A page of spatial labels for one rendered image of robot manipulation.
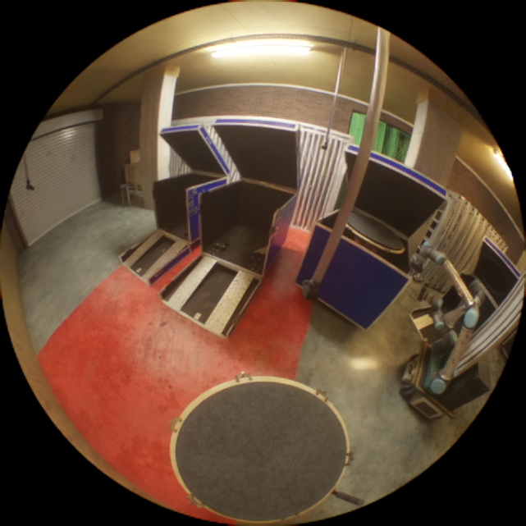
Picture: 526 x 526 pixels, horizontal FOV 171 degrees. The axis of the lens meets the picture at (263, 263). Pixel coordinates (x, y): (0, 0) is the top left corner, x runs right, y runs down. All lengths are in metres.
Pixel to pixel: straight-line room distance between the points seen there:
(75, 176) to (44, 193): 1.10
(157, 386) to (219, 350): 0.67
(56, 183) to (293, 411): 6.49
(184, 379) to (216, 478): 1.04
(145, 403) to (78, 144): 6.25
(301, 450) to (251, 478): 0.22
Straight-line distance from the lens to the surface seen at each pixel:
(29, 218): 6.29
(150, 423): 1.69
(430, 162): 2.90
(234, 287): 1.93
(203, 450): 0.77
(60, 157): 6.33
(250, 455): 0.77
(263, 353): 1.69
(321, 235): 1.66
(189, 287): 2.03
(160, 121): 3.90
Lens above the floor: 1.55
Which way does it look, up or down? 38 degrees down
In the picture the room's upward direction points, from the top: 11 degrees clockwise
